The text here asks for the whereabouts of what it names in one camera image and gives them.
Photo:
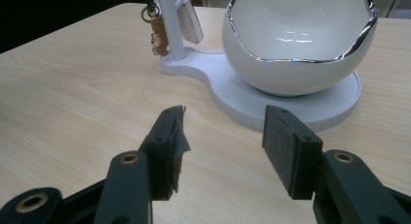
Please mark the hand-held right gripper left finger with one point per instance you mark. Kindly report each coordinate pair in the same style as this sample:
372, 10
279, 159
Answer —
161, 159

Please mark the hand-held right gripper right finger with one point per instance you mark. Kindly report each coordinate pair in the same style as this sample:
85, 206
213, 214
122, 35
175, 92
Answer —
290, 153

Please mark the white key stand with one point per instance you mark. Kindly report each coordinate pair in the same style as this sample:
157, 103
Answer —
232, 98

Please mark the white bowl with chrome rim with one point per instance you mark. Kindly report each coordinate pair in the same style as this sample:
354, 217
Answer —
290, 33

